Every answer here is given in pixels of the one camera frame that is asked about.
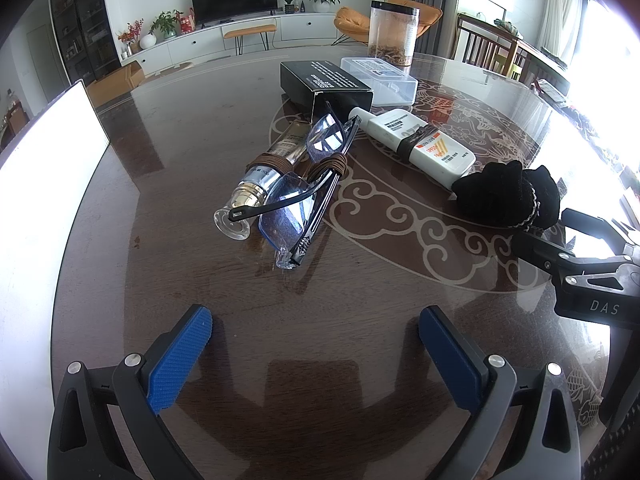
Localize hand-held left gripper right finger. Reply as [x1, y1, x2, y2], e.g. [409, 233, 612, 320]
[419, 305, 583, 480]

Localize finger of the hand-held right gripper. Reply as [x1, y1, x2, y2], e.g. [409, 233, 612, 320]
[560, 208, 640, 261]
[509, 229, 633, 288]

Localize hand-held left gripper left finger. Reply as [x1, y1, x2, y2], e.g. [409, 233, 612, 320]
[47, 304, 213, 480]

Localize wooden side table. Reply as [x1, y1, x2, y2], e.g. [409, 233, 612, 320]
[515, 40, 571, 98]

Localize white tube with black band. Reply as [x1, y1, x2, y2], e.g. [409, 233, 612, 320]
[348, 107, 477, 192]

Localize blue-lens glasses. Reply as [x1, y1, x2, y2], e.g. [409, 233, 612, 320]
[229, 101, 362, 272]

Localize silver cosmetic bottle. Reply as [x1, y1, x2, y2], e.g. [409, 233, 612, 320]
[214, 121, 313, 242]

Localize wooden dining chair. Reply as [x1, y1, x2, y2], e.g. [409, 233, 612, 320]
[455, 12, 531, 78]

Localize white board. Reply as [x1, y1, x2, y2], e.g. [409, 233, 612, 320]
[0, 78, 111, 441]

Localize white sheer curtain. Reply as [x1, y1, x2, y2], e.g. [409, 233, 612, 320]
[537, 0, 586, 61]

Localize clear plastic box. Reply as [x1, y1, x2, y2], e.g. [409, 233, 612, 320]
[340, 56, 418, 108]

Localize clear jar with black lid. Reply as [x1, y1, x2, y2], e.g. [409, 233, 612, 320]
[368, 1, 419, 68]

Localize brown cardboard box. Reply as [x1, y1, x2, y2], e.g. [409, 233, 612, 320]
[86, 61, 146, 107]

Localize black cardboard box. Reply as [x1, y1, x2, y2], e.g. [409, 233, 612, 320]
[279, 60, 375, 117]

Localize orange lounge chair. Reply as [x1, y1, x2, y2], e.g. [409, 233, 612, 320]
[332, 0, 443, 47]

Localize white television cabinet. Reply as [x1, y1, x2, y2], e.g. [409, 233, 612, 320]
[120, 11, 346, 66]

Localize red flowers in vase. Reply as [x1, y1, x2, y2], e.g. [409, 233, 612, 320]
[117, 19, 145, 58]

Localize orange stool with hairpin legs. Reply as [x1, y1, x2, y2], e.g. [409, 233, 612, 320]
[222, 24, 277, 56]

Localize leafy potted plant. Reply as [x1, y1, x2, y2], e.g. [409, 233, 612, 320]
[150, 10, 180, 40]

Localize dark display cabinet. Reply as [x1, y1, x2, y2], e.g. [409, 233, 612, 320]
[50, 0, 121, 86]

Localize brown coil hair tie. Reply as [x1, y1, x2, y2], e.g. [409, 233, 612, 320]
[246, 156, 297, 173]
[304, 155, 349, 182]

